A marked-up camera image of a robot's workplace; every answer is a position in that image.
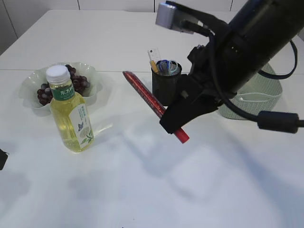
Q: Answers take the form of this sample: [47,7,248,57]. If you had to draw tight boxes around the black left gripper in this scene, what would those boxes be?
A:
[0,149,8,170]

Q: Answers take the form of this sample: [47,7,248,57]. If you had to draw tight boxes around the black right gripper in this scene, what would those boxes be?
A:
[160,44,238,133]

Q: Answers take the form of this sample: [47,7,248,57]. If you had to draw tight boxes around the pink scissors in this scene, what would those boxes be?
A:
[168,60,179,76]

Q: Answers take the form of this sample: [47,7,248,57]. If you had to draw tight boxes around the blue scissors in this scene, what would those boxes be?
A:
[156,59,170,76]

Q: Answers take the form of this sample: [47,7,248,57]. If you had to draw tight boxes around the red glitter pen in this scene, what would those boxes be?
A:
[123,71,198,143]

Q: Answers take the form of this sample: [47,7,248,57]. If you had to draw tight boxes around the gold glitter pen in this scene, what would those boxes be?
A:
[150,60,159,74]

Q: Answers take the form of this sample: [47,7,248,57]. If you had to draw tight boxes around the clear plastic ruler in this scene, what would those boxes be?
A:
[147,48,161,63]

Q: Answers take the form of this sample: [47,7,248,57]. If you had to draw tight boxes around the purple artificial grape bunch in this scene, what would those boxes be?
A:
[37,64,91,106]

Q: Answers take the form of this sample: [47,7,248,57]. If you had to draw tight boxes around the yellow tea bottle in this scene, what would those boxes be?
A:
[46,65,94,152]

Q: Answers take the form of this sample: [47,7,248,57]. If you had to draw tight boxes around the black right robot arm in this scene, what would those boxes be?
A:
[155,0,304,133]

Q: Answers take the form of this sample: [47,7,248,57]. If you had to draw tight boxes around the black mesh pen holder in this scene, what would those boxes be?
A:
[151,63,182,106]

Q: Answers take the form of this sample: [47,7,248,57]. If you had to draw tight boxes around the green woven plastic basket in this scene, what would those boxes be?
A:
[231,73,283,115]

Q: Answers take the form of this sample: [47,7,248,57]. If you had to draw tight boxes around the pale green wavy plate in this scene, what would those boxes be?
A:
[19,62,102,116]

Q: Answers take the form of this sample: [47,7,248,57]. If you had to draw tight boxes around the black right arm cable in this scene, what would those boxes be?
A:
[206,30,304,134]

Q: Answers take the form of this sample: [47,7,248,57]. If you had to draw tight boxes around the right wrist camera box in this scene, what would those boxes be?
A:
[155,0,229,37]

